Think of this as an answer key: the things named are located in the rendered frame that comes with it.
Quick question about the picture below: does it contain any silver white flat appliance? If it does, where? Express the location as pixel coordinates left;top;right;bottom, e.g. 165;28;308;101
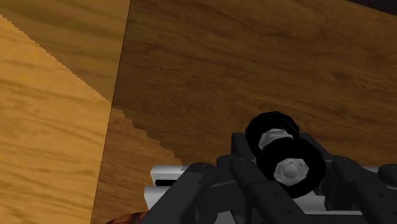
143;164;397;224

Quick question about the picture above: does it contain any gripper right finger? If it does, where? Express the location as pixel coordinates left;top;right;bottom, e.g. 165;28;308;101
298;132;397;224

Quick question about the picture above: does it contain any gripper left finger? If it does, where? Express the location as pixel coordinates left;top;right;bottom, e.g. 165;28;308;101
143;132;309;224

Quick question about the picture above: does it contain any black dumbbell with grey hubs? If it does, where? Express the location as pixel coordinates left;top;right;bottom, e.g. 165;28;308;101
244;110;327;200

